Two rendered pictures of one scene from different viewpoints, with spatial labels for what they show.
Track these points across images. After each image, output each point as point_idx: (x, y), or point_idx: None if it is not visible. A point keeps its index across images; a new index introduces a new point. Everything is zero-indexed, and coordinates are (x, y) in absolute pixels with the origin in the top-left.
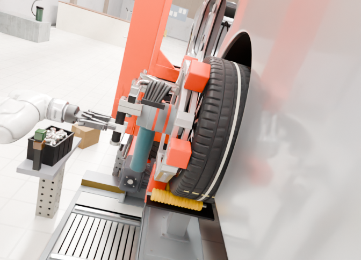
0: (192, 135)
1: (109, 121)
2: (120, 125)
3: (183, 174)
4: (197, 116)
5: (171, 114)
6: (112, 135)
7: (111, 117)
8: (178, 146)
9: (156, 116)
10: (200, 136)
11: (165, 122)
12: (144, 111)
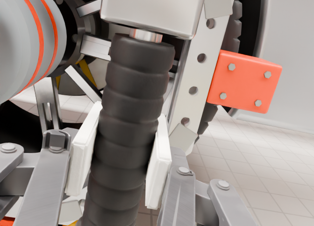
0: (107, 47)
1: (66, 175)
2: (166, 127)
3: (203, 124)
4: None
5: (49, 6)
6: (127, 219)
7: (67, 136)
8: (260, 60)
9: (39, 29)
10: (239, 21)
11: (55, 40)
12: (5, 23)
